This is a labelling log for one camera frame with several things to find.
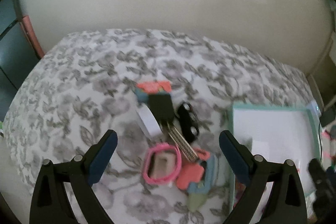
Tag orange blue eraser box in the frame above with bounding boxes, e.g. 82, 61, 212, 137
134, 81, 172, 103

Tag grey floral blanket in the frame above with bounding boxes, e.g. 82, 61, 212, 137
3, 29, 313, 223

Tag black key with silver blade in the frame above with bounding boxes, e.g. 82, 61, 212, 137
148, 93, 199, 162

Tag black toy car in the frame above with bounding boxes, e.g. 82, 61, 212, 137
177, 102, 199, 144

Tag teal white tray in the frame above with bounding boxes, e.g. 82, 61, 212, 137
228, 103, 321, 197

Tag orange blue toy keys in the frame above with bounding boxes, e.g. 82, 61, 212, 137
175, 148, 218, 212

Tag pink smart watch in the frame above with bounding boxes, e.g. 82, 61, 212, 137
142, 143, 182, 185

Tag white charger plug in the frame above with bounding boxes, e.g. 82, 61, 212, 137
251, 139, 270, 159

